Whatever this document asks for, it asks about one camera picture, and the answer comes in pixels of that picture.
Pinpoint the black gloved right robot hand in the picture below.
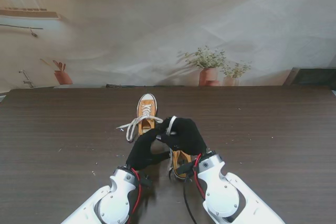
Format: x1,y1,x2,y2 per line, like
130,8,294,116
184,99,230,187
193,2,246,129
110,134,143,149
156,115,208,156

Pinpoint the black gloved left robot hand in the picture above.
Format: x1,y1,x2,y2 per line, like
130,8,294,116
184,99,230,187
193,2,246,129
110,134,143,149
125,129,171,172

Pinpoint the yellow canvas sneaker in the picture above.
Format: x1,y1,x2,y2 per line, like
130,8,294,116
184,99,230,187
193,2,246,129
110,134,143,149
137,93,158,137
167,150,193,182

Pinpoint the black left wrist box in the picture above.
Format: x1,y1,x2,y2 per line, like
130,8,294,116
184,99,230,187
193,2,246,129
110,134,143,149
140,174,153,188

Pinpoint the black wrist box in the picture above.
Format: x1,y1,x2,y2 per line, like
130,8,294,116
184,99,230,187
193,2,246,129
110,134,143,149
177,162,198,175
140,174,153,188

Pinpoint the black right wrist box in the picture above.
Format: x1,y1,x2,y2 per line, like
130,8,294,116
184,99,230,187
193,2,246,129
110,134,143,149
177,162,198,175

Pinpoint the printed kitchen backdrop cloth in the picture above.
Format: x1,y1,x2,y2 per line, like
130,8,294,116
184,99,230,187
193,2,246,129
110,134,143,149
0,0,336,90

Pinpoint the red left wrist cable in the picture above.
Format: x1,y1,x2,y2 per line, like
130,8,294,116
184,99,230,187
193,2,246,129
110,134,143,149
130,168,142,218

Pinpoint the red wrist cable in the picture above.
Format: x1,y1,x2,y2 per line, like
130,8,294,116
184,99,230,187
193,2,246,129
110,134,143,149
194,155,207,199
130,168,142,218

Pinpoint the red right wrist cable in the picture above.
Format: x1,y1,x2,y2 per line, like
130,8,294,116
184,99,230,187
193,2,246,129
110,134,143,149
194,155,207,199

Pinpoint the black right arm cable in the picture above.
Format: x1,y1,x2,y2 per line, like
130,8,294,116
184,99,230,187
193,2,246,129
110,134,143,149
183,178,197,224

